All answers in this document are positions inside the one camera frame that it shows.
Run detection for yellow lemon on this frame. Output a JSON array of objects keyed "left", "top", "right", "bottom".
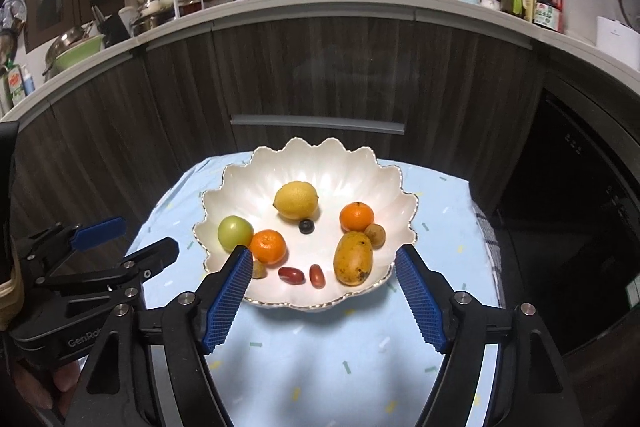
[{"left": 272, "top": 181, "right": 319, "bottom": 221}]

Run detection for dark blueberry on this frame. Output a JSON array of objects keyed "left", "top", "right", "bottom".
[{"left": 298, "top": 219, "right": 314, "bottom": 235}]

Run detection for white scalloped ceramic bowl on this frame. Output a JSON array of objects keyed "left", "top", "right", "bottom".
[{"left": 192, "top": 138, "right": 419, "bottom": 312}]

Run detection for soy sauce bottle red handle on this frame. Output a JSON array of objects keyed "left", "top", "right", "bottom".
[{"left": 533, "top": 0, "right": 564, "bottom": 34}]

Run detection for green apple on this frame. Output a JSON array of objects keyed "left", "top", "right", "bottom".
[{"left": 217, "top": 215, "right": 254, "bottom": 253}]

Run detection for brown longan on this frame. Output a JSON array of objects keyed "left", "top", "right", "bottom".
[
  {"left": 364, "top": 223, "right": 386, "bottom": 249},
  {"left": 252, "top": 259, "right": 268, "bottom": 280}
]

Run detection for left hand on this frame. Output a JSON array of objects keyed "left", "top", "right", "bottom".
[{"left": 11, "top": 361, "right": 81, "bottom": 416}]

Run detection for large orange mandarin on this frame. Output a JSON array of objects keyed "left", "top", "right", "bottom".
[{"left": 248, "top": 230, "right": 288, "bottom": 265}]

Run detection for green plate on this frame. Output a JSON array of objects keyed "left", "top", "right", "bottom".
[{"left": 50, "top": 35, "right": 103, "bottom": 77}]

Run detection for yellow mango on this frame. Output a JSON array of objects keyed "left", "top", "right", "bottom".
[{"left": 333, "top": 231, "right": 373, "bottom": 286}]

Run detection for small mandarin in bowl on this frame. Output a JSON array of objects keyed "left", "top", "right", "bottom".
[{"left": 340, "top": 202, "right": 375, "bottom": 232}]

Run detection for red grape tomato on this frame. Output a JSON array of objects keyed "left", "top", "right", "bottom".
[
  {"left": 278, "top": 267, "right": 306, "bottom": 285},
  {"left": 309, "top": 265, "right": 326, "bottom": 289}
]

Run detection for grey cabinet drawer handle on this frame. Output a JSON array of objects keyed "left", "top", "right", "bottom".
[{"left": 230, "top": 115, "right": 406, "bottom": 135}]

